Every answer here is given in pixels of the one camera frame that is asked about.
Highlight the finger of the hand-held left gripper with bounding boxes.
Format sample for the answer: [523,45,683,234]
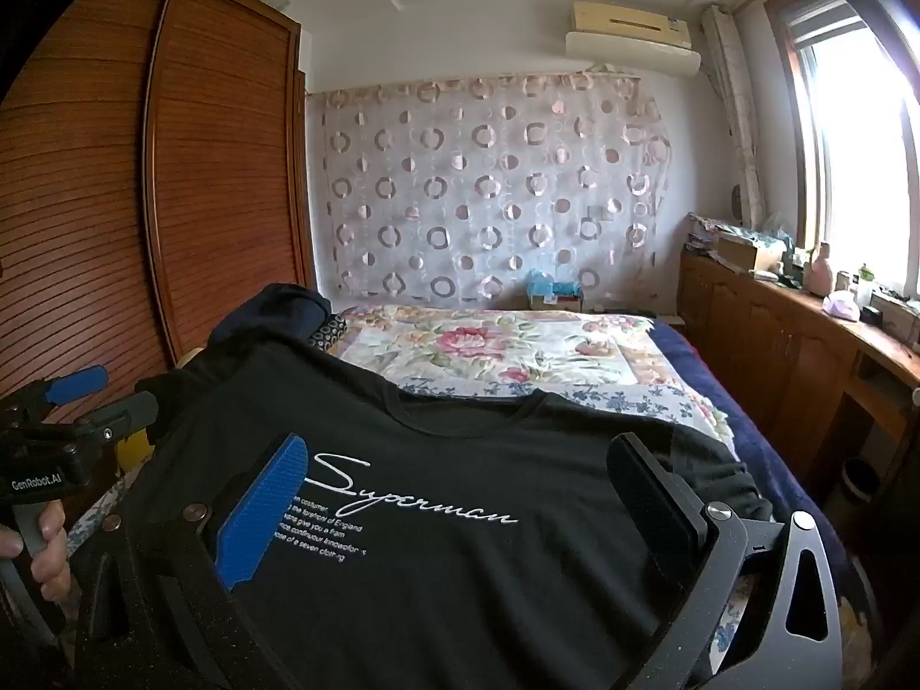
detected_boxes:
[68,392,159,450]
[21,365,110,418]

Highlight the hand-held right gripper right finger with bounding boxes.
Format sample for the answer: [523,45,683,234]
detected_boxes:
[607,433,842,690]

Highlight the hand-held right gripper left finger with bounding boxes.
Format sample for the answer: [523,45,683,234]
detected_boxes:
[72,433,310,690]

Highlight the black printed t-shirt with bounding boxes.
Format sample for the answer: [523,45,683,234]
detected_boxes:
[118,341,773,690]

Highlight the navy blue folded clothes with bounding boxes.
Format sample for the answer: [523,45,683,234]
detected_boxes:
[212,283,332,353]

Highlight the person's left hand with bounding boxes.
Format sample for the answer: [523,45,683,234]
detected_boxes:
[0,499,74,620]

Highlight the yellow object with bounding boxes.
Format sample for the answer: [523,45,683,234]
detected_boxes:
[115,431,155,479]

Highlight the navy blue blanket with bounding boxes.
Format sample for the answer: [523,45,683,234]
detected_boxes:
[650,316,849,591]

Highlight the dark patterned pillow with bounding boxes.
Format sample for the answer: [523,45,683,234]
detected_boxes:
[308,312,353,355]

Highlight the wooden cabinet counter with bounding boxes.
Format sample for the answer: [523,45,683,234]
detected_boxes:
[679,248,920,511]

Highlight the floral bed quilt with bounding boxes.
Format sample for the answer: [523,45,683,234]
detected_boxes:
[68,302,766,684]

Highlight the dark trash bin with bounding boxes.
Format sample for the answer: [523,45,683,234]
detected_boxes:
[841,456,881,508]

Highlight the wooden slatted wardrobe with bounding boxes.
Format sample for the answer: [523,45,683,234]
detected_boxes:
[0,0,321,418]

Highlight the cardboard box with blue contents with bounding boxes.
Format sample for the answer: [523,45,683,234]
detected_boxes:
[527,269,587,312]

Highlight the stack of papers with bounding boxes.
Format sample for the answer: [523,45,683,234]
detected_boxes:
[686,212,727,256]

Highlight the pink bottle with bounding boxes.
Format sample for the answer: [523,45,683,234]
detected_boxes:
[801,240,835,296]

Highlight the window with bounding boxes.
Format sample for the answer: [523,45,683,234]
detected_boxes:
[780,0,920,303]

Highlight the pale window curtain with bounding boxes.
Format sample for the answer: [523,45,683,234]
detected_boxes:
[700,6,766,227]

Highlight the circle patterned wall curtain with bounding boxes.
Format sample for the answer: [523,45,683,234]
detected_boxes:
[305,72,673,306]

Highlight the wall air conditioner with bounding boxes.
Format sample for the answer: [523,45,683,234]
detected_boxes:
[565,0,702,79]

